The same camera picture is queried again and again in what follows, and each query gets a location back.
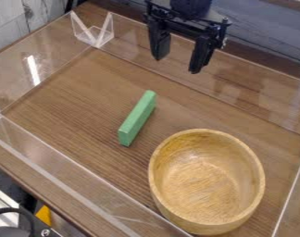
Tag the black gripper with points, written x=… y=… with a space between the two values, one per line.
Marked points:
x=188 y=18

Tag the green rectangular block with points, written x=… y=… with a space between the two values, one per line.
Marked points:
x=136 y=118

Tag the brown wooden bowl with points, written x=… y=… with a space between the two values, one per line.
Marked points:
x=206 y=181

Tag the yellow warning label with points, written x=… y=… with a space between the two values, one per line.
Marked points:
x=43 y=215

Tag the clear acrylic corner bracket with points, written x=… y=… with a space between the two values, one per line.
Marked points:
x=95 y=36

